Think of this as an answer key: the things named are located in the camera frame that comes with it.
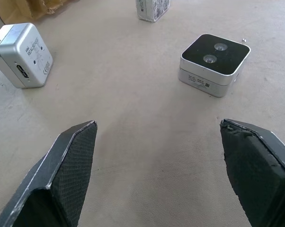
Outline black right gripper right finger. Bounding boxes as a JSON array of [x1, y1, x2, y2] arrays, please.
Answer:
[[219, 118, 285, 227]]

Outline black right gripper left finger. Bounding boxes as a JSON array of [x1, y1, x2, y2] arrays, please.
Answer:
[[0, 120, 98, 227]]

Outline brown cardboard box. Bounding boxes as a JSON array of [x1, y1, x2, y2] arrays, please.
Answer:
[[0, 0, 83, 27]]

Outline silver camera with black face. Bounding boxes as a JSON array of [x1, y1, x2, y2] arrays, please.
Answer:
[[178, 34, 251, 98]]

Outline silver RealSense camera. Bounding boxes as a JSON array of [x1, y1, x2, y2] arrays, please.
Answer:
[[0, 22, 54, 89]]

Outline white patterned box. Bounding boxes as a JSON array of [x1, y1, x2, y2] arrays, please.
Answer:
[[135, 0, 171, 23]]

